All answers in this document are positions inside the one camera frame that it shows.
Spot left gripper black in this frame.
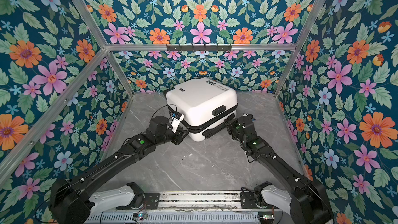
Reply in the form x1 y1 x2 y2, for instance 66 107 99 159
155 124 192 146

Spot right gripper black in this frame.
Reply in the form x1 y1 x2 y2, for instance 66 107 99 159
224 117 247 146

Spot white hard-shell suitcase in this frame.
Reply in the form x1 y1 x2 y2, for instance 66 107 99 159
163 77 238 142

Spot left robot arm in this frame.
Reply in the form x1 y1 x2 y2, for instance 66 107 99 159
49 116 189 224

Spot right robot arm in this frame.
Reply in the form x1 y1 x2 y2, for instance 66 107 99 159
225 114 334 224

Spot black hook rack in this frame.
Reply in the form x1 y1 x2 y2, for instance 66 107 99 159
166 44 232 52

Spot white vent grille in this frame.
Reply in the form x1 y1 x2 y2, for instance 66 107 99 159
85 212 260 224

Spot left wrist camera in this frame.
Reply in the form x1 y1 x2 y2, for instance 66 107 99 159
171 112 184 133

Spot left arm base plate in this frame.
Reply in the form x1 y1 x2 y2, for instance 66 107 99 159
124 193 161 210

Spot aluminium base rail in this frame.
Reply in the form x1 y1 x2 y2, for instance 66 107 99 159
83 190 327 214

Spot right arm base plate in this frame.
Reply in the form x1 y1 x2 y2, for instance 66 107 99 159
240 191 273 209

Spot aluminium frame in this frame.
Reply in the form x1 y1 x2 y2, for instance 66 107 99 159
1 0 325 189

